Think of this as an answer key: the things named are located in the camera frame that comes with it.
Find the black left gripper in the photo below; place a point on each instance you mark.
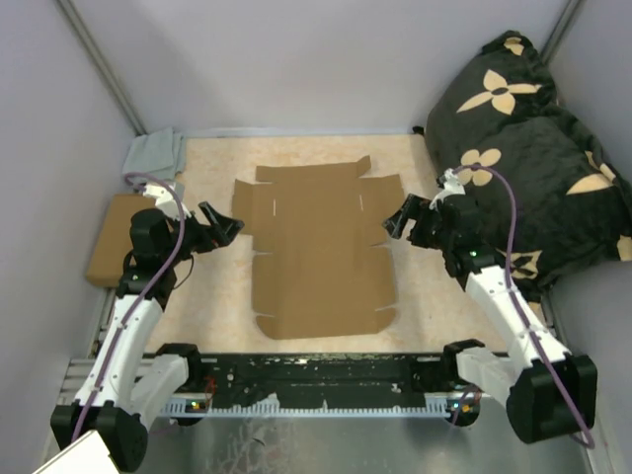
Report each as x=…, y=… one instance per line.
x=210, y=237

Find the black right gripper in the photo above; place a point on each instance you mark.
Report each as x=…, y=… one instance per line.
x=413, y=207

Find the brown cardboard box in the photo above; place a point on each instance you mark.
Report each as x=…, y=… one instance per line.
x=113, y=243
x=321, y=266

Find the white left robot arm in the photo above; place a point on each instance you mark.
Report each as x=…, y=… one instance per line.
x=148, y=269

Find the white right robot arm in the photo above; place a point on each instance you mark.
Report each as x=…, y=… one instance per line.
x=545, y=389

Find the folded brown cardboard box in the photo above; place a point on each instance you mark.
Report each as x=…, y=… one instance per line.
x=113, y=243

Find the grey folded cloth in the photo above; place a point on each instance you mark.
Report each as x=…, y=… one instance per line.
x=161, y=154

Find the black floral pillow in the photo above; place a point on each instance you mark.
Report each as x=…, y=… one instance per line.
x=552, y=202

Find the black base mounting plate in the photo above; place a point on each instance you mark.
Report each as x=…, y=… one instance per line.
x=310, y=381

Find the white board corner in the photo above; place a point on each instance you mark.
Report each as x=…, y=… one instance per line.
x=86, y=455

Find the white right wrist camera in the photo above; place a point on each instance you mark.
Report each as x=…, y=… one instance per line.
x=449, y=185

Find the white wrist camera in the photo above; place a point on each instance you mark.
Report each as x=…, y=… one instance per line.
x=449, y=185
x=164, y=200

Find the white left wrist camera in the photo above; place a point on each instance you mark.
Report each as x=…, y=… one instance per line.
x=164, y=200

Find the aluminium rail frame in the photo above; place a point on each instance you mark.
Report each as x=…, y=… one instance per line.
x=536, y=358

